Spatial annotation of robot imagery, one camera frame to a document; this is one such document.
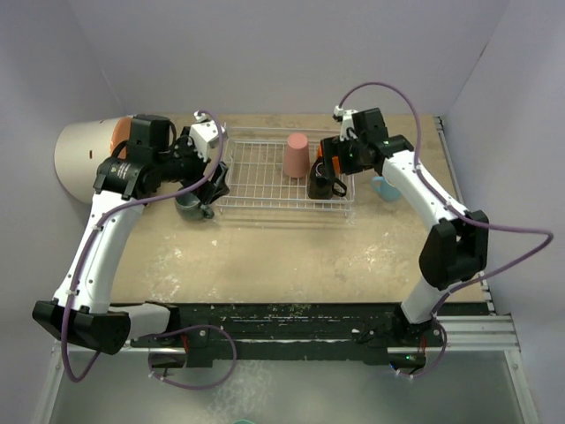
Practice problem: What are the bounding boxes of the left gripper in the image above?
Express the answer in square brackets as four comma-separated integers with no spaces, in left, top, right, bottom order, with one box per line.
[154,127,229,204]

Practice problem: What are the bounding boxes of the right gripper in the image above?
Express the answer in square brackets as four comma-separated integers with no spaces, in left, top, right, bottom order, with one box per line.
[322,132,371,178]

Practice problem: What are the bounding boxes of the grey-blue round mug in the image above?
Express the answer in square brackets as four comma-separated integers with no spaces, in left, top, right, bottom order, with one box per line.
[175,193,215,221]

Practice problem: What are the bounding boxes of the black faceted mug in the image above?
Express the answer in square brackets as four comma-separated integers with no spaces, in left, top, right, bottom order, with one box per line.
[307,166,347,200]

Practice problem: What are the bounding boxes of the pink tumbler cup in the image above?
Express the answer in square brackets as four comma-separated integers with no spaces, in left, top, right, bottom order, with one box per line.
[282,132,310,178]

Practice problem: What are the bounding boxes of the light blue mug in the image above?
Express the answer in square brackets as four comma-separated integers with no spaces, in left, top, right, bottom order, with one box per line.
[371,176,402,202]

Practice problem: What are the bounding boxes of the orange cup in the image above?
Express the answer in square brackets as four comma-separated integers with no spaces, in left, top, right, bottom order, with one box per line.
[316,145,342,175]

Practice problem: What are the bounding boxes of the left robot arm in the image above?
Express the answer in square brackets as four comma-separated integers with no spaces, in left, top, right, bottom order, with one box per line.
[32,111,229,355]

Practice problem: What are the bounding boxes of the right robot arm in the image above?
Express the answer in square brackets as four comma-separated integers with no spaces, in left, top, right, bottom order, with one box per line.
[313,106,488,345]

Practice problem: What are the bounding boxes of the round cream drawer cabinet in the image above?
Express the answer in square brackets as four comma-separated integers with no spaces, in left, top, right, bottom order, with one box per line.
[54,115,132,204]

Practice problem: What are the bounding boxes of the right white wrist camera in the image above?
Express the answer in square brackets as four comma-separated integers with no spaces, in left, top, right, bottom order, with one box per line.
[332,105,357,141]

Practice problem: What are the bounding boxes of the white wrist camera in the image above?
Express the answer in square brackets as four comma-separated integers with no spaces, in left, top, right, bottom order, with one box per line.
[189,110,228,162]
[332,105,357,141]

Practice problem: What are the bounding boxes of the white wire dish rack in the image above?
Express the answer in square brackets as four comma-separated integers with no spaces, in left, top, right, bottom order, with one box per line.
[216,125,355,214]

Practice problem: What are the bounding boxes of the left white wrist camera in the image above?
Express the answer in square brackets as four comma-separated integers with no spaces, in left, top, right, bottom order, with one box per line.
[189,110,228,162]

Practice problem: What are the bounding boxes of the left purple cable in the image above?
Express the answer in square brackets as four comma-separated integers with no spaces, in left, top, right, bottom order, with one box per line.
[60,109,238,390]

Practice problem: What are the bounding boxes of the purple cable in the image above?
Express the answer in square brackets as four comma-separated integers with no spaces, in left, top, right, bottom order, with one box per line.
[60,109,238,390]
[335,81,554,381]

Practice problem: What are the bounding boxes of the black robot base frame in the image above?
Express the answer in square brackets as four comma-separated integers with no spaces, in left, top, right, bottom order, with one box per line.
[109,302,491,367]

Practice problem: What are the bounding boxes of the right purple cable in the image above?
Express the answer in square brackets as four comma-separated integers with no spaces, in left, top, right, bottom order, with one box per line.
[335,81,554,381]

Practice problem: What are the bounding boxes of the aluminium frame rails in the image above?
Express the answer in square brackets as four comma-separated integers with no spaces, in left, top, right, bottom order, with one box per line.
[33,115,542,424]

